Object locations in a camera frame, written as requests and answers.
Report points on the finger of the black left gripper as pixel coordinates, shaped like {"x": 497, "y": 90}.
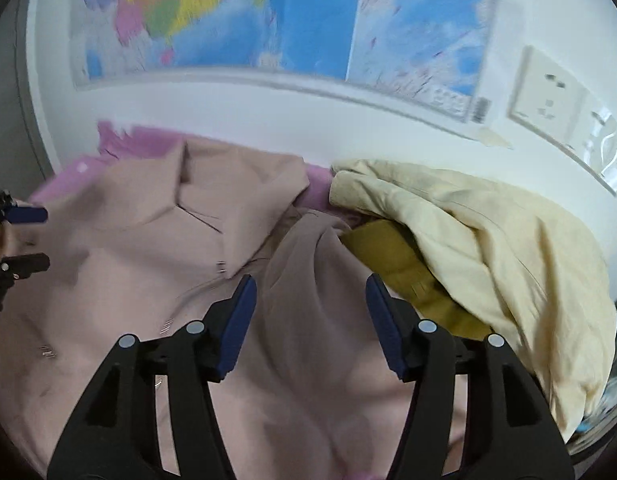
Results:
{"x": 25, "y": 214}
{"x": 23, "y": 266}

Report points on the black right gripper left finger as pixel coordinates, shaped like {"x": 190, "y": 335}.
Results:
{"x": 113, "y": 433}

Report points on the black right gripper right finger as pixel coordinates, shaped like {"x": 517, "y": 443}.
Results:
{"x": 509, "y": 432}

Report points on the dusty pink jacket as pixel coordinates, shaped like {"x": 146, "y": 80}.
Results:
{"x": 148, "y": 247}

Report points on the pink bed sheet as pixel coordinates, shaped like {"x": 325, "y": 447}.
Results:
{"x": 146, "y": 142}

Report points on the cream beige garment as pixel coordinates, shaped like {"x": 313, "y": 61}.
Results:
{"x": 520, "y": 263}

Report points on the mustard yellow garment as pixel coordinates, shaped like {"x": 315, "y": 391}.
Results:
{"x": 389, "y": 249}

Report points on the white wall socket panel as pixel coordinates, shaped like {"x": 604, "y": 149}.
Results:
{"x": 551, "y": 102}

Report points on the colourful wall map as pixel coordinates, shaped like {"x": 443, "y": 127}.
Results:
{"x": 426, "y": 51}

